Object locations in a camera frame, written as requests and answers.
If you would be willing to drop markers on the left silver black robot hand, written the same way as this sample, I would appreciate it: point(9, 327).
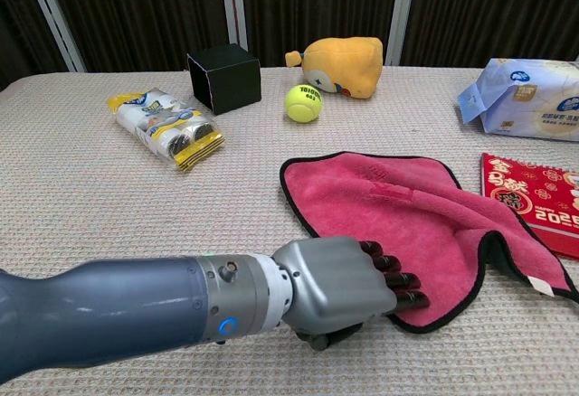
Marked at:
point(335, 278)

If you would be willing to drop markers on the pink towel with black trim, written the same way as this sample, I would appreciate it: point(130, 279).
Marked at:
point(407, 215)

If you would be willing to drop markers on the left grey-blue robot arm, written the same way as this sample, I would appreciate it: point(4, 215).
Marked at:
point(135, 305)

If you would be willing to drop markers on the beige woven tablecloth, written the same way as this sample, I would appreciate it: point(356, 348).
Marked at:
point(135, 210)

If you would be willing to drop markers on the yellow tennis ball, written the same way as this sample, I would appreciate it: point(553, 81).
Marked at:
point(303, 104)

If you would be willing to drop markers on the yellow plush toy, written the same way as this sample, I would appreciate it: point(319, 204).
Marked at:
point(348, 66)

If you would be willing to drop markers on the red 2026 desk calendar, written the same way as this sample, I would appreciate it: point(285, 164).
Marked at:
point(538, 201)

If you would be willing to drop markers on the black cube box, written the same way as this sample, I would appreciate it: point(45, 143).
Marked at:
point(230, 82)

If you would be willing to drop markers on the white rolls pack yellow ends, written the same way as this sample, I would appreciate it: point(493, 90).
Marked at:
point(158, 125)

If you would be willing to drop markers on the light blue tissue pack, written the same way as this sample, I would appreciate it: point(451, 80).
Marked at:
point(529, 102)

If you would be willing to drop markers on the silver screen frame post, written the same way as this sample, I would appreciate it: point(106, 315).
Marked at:
point(52, 16)
point(233, 7)
point(400, 12)

